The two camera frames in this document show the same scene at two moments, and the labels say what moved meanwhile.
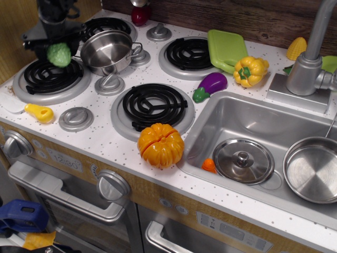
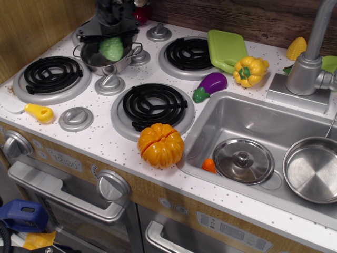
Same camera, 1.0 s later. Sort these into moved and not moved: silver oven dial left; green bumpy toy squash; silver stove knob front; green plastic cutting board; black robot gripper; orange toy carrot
Moved: green bumpy toy squash; black robot gripper
Not moved: green plastic cutting board; orange toy carrot; silver oven dial left; silver stove knob front
